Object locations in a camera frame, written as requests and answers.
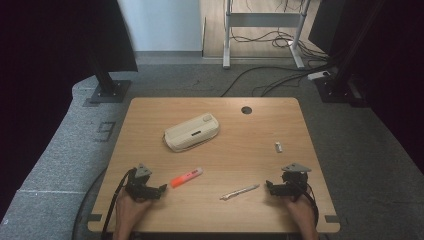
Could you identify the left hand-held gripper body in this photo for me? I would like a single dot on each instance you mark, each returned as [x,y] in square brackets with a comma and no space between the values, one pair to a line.
[137,186]

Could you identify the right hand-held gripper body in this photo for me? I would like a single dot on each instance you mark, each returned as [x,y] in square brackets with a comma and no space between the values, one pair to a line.
[295,186]

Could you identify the orange highlighter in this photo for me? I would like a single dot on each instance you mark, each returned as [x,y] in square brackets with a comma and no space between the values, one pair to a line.
[186,177]

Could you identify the silver pen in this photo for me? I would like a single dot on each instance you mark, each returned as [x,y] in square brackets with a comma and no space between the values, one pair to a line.
[239,192]

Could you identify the small silver cap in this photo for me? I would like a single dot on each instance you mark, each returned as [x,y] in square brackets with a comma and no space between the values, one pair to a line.
[278,147]

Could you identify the cream pencil case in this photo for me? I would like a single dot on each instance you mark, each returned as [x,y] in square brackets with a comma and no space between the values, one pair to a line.
[191,131]

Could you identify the person's left hand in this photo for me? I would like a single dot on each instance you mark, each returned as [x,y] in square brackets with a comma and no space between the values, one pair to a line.
[128,211]

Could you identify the person's right hand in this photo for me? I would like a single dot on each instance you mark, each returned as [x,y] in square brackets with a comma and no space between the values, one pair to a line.
[305,213]

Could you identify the black metal stand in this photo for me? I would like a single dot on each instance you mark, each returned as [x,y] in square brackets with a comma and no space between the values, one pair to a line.
[106,85]
[338,88]

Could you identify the white power strip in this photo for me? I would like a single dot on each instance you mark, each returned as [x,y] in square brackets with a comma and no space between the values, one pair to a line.
[318,75]

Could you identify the dark curtain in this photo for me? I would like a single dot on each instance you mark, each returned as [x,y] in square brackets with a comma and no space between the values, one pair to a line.
[400,66]
[50,50]

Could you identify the black monitor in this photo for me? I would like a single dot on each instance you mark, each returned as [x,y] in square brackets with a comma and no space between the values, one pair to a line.
[321,26]

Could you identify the white desk frame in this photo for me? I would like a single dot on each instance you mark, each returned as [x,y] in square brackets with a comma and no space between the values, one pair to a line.
[263,19]

